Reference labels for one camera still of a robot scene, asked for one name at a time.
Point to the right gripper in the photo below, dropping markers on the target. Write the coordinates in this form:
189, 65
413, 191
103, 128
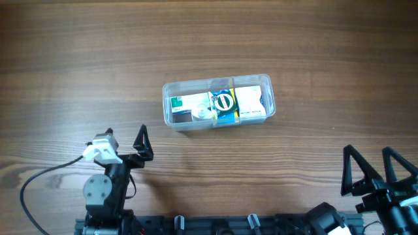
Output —
376, 189

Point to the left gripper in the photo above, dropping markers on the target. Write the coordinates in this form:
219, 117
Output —
127, 160

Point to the white green medicine box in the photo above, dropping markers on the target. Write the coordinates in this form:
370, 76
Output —
186, 103

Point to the small white bottle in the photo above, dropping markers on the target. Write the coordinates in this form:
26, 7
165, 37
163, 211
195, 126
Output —
201, 113

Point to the green Zam-Buk box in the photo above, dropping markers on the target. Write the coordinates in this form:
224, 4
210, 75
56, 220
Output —
223, 103

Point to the blue VapoDrops box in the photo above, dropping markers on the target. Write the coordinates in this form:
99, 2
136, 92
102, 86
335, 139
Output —
226, 119

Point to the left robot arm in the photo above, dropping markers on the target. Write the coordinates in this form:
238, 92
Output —
106, 193

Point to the clear plastic container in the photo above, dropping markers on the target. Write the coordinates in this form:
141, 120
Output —
184, 122

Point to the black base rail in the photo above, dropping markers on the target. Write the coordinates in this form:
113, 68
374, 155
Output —
279, 224

